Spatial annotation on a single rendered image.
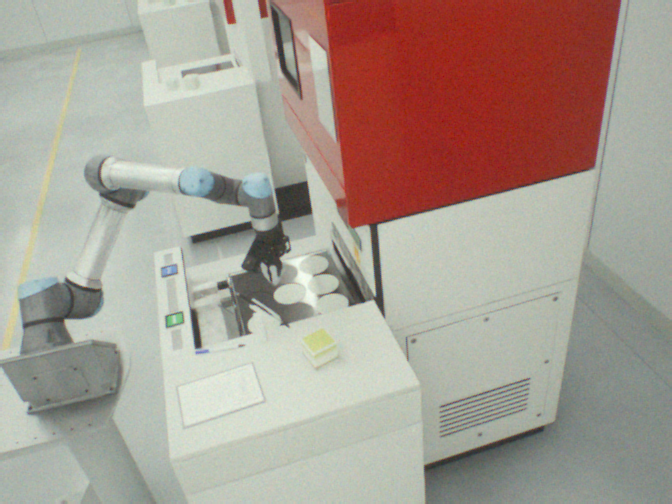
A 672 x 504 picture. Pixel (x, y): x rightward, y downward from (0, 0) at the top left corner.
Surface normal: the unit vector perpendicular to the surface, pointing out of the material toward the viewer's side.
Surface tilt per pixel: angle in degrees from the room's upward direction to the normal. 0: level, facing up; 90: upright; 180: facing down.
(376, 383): 0
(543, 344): 90
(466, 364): 90
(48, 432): 0
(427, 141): 90
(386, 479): 90
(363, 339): 0
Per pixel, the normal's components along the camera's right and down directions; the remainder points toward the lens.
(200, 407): -0.11, -0.81
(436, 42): 0.28, 0.53
